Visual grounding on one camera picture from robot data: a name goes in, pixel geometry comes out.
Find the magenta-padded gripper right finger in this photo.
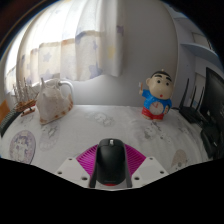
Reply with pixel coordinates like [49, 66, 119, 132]
[123, 144, 170, 189]

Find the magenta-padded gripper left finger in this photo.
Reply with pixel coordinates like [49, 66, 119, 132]
[54, 148, 101, 188]

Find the black computer mouse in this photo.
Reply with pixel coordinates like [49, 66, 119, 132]
[94, 137, 128, 187]

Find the white printed tablecloth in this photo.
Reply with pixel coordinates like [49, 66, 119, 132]
[0, 104, 214, 176]

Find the black box device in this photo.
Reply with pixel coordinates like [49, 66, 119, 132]
[199, 123, 222, 160]

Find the large white conch shell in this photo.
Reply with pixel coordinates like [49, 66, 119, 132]
[35, 77, 75, 126]

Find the black router with antennas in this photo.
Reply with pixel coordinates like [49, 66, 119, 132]
[178, 78, 206, 125]

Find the cartoon boy figurine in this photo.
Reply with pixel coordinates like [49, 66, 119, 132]
[138, 69, 174, 122]

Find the wooden chair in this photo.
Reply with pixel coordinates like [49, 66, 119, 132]
[0, 99, 11, 124]

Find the black monitor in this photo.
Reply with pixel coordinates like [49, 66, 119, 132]
[201, 66, 224, 160]

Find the white star-print curtain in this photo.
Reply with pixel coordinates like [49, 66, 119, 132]
[4, 0, 125, 88]

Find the white wall shelf unit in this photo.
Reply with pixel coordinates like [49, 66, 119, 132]
[173, 13, 224, 111]

